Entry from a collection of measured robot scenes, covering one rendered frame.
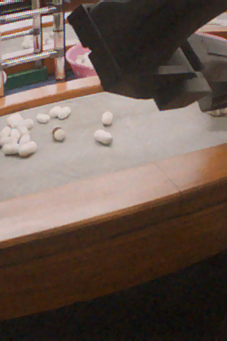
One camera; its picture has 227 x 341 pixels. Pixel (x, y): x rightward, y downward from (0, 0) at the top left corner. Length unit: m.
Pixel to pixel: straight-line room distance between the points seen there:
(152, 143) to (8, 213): 0.32
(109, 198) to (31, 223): 0.12
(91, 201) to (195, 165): 0.18
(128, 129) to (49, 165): 0.18
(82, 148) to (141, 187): 0.18
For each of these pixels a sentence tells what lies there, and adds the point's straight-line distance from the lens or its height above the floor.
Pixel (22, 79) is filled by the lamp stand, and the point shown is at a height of 0.70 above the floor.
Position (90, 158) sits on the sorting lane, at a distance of 0.79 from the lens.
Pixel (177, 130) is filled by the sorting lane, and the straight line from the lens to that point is 0.88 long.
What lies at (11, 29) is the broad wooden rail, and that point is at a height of 0.76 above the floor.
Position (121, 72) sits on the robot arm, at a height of 1.06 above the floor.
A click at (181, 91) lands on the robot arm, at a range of 0.39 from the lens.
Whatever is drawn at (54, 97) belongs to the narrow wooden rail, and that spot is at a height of 0.76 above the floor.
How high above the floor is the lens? 1.18
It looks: 35 degrees down
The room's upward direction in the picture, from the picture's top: 1 degrees counter-clockwise
